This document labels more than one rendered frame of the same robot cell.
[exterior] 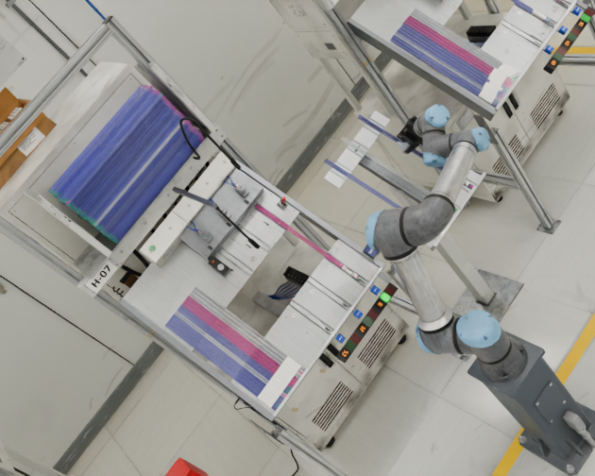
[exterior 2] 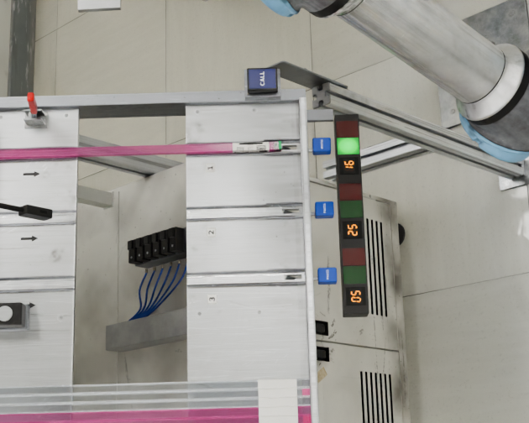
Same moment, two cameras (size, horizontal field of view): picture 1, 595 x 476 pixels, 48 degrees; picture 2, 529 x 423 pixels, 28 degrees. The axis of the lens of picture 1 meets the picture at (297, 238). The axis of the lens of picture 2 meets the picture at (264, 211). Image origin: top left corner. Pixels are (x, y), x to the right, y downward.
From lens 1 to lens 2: 0.81 m
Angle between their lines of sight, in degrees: 10
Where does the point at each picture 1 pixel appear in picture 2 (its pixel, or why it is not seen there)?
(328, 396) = (359, 412)
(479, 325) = not seen: outside the picture
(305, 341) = (269, 329)
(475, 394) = not seen: outside the picture
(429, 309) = (474, 63)
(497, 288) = (488, 34)
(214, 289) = (24, 365)
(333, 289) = (247, 199)
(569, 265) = not seen: outside the picture
